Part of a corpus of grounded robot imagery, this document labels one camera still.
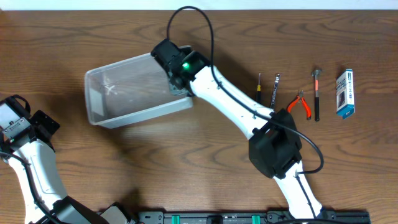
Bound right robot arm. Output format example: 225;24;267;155
150;39;322;219

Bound orange handled pliers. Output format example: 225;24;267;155
286;90;312;121

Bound black yellow screwdriver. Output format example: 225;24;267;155
256;73;262;103

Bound blue white cardboard box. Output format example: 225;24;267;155
336;69;355;119

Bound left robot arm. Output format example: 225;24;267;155
1;95;139;223

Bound small hammer black orange handle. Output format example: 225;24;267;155
312;68;322;121

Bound clear plastic container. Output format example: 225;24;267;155
85;53;193;129

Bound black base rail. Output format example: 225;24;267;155
132;210;372;224

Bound silver wrench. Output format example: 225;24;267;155
270;73;280;109

